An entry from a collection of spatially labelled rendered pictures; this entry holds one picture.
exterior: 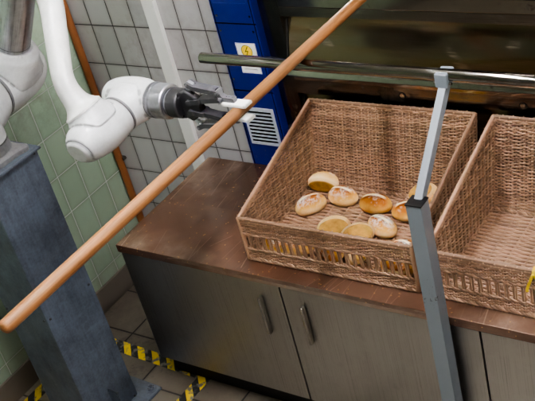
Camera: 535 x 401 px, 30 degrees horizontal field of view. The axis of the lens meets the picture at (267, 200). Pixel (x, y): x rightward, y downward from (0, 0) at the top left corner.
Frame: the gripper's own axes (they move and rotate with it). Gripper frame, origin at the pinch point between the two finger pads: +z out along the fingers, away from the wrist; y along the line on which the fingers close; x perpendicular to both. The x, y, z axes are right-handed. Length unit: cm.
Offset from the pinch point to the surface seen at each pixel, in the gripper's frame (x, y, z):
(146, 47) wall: -63, 22, -89
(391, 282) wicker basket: -16, 59, 22
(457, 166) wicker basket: -47, 42, 29
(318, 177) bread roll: -49, 54, -20
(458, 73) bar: -28, 2, 43
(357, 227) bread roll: -29, 54, 5
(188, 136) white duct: -61, 55, -81
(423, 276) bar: -5, 44, 39
